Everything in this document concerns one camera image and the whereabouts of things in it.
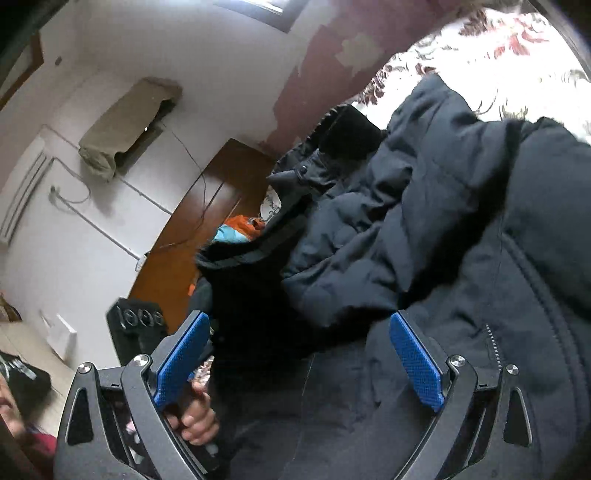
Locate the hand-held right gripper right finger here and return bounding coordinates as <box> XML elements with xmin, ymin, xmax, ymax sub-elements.
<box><xmin>389</xmin><ymin>313</ymin><xmax>541</xmax><ymax>480</ymax></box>

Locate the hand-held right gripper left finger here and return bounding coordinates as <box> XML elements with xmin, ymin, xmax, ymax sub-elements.
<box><xmin>53</xmin><ymin>311</ymin><xmax>218</xmax><ymax>480</ymax></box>

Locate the black puffer jacket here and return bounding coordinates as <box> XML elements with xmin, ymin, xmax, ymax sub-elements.
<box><xmin>187</xmin><ymin>73</ymin><xmax>591</xmax><ymax>480</ymax></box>

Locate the person's left hand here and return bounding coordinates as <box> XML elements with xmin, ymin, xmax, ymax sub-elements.
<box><xmin>166</xmin><ymin>379</ymin><xmax>220</xmax><ymax>446</ymax></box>

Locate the black speaker box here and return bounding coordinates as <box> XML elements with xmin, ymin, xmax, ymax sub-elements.
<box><xmin>106</xmin><ymin>298</ymin><xmax>169</xmax><ymax>365</ymax></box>

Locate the wooden headboard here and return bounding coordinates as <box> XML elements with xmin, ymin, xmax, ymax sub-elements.
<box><xmin>127</xmin><ymin>138</ymin><xmax>278</xmax><ymax>333</ymax></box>

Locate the white router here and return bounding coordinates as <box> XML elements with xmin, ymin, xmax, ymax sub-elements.
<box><xmin>39</xmin><ymin>311</ymin><xmax>77</xmax><ymax>361</ymax></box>

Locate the orange and blue pillow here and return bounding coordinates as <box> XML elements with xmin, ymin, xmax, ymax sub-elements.
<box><xmin>210</xmin><ymin>215</ymin><xmax>266</xmax><ymax>245</ymax></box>

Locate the black printed cloth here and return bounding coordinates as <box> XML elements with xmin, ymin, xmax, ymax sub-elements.
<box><xmin>0</xmin><ymin>351</ymin><xmax>52</xmax><ymax>409</ymax></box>

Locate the person's red clothing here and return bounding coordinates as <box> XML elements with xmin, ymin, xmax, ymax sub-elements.
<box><xmin>14</xmin><ymin>427</ymin><xmax>58</xmax><ymax>480</ymax></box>

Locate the white air conditioner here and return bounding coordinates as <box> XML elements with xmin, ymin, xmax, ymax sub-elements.
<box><xmin>0</xmin><ymin>124</ymin><xmax>58</xmax><ymax>247</ymax></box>

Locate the floral bedspread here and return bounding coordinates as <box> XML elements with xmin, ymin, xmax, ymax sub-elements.
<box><xmin>355</xmin><ymin>7</ymin><xmax>591</xmax><ymax>139</ymax></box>

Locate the dark wall cable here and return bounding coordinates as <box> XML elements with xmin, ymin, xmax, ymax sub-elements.
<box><xmin>154</xmin><ymin>115</ymin><xmax>208</xmax><ymax>252</ymax></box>

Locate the beige cloth-covered wall box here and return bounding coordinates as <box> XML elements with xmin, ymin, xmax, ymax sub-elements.
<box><xmin>78</xmin><ymin>78</ymin><xmax>183</xmax><ymax>183</ymax></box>

